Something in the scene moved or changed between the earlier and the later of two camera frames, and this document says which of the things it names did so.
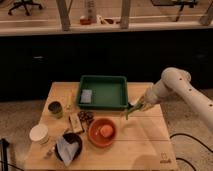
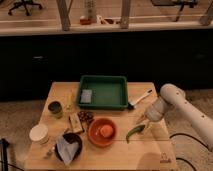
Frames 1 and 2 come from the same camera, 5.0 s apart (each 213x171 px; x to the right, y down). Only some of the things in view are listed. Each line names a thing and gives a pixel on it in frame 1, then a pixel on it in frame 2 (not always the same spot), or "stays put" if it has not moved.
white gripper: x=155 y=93 -> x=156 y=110
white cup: x=39 y=133 stays put
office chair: x=25 y=4 stays put
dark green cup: x=55 y=108 stays put
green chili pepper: x=133 y=109 -> x=134 y=130
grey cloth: x=67 y=150 stays put
